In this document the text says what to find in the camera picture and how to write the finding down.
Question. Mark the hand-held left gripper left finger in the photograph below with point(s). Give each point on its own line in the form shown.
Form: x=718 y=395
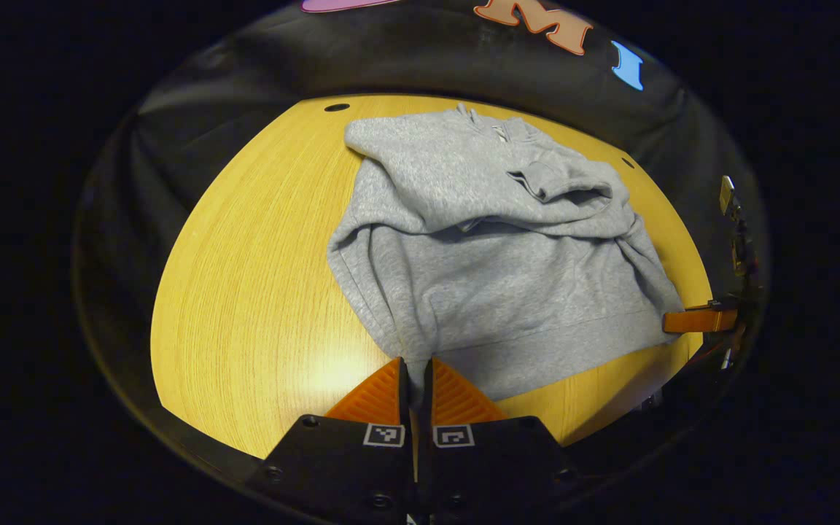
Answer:
x=405 y=397

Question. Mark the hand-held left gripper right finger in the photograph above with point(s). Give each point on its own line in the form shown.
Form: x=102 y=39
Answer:
x=426 y=397

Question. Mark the black backdrop cloth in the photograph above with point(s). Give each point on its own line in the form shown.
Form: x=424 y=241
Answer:
x=420 y=58

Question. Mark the grey sweatshirt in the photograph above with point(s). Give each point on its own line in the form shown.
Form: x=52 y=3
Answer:
x=478 y=277

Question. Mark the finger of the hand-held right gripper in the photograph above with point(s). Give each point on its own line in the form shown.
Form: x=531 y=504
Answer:
x=693 y=321

